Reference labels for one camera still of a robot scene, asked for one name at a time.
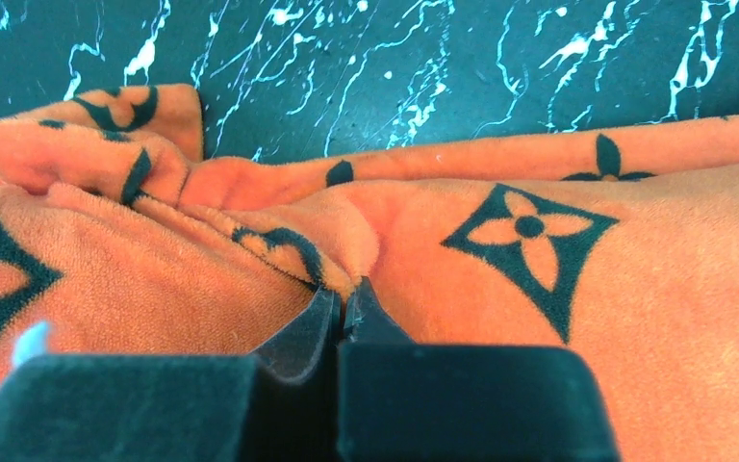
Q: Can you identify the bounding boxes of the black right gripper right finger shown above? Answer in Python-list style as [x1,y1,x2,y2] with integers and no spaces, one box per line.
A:
[337,279,621,461]

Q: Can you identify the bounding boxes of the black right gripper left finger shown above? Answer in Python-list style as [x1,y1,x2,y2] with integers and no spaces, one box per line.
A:
[0,289,341,461]

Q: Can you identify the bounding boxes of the orange patterned pillowcase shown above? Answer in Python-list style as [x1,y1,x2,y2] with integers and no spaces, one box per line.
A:
[0,84,739,461]

